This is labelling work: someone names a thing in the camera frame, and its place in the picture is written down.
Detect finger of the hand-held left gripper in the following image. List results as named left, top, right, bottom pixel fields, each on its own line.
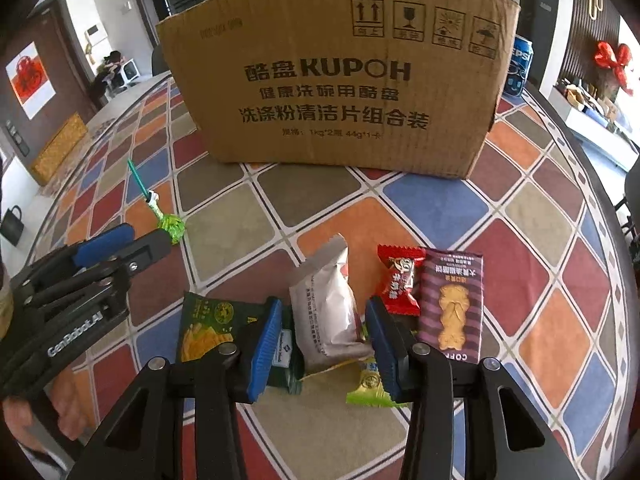
left=10, top=225, right=136, bottom=292
left=22, top=232, right=174, bottom=311

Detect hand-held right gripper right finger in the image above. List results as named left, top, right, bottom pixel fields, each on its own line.
left=364, top=296, right=571, bottom=480

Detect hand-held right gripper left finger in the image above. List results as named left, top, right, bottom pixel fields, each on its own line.
left=80, top=296, right=286, bottom=480

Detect yellow green snack packet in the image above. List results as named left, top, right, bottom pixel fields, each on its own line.
left=346, top=355, right=401, bottom=408

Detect dark green chips packet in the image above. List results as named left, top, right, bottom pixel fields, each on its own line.
left=179, top=291, right=306, bottom=395

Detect white snack packet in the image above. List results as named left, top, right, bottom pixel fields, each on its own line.
left=289, top=232, right=373, bottom=376

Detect brown cardboard box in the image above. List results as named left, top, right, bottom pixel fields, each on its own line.
left=155, top=0, right=522, bottom=182

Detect person's left hand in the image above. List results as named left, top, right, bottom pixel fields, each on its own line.
left=0, top=369, right=98, bottom=448

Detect green lollipop with stick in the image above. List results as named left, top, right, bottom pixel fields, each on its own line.
left=126, top=157, right=187, bottom=247

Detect red candy packet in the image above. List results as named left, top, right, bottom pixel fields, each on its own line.
left=375, top=244, right=426, bottom=317

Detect purple striped biscuit packet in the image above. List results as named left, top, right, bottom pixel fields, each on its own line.
left=416, top=248, right=485, bottom=362

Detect black mug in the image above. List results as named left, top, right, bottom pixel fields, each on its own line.
left=0, top=205, right=25, bottom=246

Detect yellow box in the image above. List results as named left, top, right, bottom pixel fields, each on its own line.
left=30, top=112, right=89, bottom=184

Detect colourful chequered table mat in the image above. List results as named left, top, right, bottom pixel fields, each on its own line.
left=30, top=72, right=633, bottom=480

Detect brown door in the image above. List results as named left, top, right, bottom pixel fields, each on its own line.
left=0, top=0, right=98, bottom=126

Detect red white door poster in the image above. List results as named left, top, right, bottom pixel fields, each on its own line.
left=6, top=41, right=57, bottom=121

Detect grey chair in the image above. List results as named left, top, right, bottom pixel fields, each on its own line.
left=615, top=160, right=640, bottom=261

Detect white low cabinet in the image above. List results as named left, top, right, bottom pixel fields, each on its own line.
left=552, top=87, right=640, bottom=171

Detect blue soda can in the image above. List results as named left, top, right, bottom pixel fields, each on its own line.
left=501, top=34, right=535, bottom=98

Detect pile of assorted boxes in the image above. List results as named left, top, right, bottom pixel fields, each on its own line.
left=557, top=75, right=631, bottom=126

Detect red foil balloon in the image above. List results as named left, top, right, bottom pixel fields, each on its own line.
left=594, top=41, right=635, bottom=97

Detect dark interior door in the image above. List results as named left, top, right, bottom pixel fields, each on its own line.
left=517, top=0, right=561, bottom=83

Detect wooden slat wall panel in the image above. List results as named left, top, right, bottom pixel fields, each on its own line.
left=560, top=0, right=621, bottom=91

